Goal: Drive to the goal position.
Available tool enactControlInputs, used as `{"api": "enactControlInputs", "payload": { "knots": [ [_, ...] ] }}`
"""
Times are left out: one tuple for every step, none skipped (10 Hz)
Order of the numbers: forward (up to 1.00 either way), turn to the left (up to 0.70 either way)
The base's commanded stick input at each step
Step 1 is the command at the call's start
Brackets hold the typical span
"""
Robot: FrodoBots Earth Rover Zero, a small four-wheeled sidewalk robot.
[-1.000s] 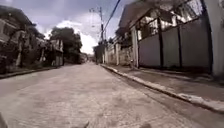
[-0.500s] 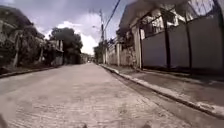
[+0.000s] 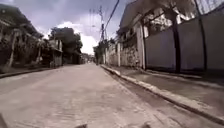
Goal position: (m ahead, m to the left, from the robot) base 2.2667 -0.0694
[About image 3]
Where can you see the utility pole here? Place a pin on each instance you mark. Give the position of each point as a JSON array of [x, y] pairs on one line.
[[102, 31]]

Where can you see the pale house with balcony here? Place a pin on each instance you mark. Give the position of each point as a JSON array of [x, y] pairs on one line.
[[130, 20]]

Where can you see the grey concrete road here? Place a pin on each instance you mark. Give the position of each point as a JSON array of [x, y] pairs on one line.
[[76, 96]]

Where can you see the large dark tree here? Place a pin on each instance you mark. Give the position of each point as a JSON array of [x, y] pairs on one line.
[[68, 38]]

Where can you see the pale concrete kerb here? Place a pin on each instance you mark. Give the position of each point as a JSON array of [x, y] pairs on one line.
[[166, 95]]

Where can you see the robot's own part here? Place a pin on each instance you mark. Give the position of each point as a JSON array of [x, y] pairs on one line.
[[81, 126], [145, 126]]

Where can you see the grey panel fence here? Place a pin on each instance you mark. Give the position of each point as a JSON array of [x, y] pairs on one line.
[[190, 46]]

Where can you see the grey raised pavement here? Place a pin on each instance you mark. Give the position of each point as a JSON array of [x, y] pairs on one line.
[[193, 91]]

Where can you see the dark low kerb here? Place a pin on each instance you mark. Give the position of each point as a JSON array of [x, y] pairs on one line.
[[23, 72]]

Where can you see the old overgrown building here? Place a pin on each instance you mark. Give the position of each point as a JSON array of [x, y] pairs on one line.
[[16, 40]]

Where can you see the low stone wall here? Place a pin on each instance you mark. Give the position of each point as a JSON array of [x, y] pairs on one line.
[[128, 56]]

